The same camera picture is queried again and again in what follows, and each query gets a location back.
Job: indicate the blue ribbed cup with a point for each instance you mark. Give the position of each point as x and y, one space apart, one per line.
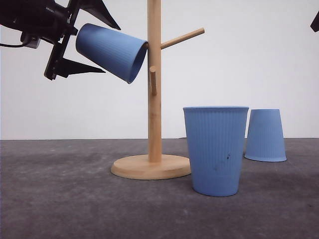
215 137
265 137
117 53

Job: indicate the wooden cup tree stand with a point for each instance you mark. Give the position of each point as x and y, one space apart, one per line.
154 165

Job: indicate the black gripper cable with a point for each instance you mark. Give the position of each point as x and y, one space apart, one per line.
11 45

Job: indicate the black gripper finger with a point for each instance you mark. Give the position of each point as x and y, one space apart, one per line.
315 23

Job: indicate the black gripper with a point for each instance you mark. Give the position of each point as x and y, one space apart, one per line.
53 22

